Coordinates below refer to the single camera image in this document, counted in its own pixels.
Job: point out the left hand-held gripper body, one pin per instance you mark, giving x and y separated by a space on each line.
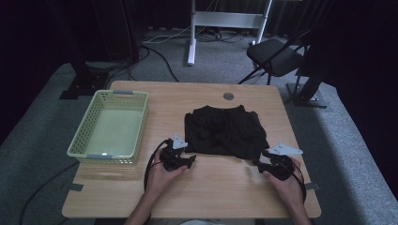
171 157

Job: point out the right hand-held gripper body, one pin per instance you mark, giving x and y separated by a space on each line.
279 167

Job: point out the black shirt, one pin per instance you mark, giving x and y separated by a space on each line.
225 131

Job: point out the person's right hand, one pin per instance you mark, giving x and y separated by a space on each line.
286 187

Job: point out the person's left hand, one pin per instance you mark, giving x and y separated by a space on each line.
161 179

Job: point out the grey tape strip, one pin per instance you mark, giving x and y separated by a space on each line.
76 187
313 186

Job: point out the person's white clothing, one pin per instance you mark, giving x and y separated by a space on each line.
197 222

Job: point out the light green plastic basket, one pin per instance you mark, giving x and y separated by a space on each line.
109 134

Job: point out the grey round table grommet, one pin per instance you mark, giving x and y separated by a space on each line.
228 96

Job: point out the black metal stand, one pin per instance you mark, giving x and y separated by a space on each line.
83 84
308 93

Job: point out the black folding chair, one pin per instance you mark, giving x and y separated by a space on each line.
275 59

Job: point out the white metal desk frame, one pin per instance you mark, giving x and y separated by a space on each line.
225 19

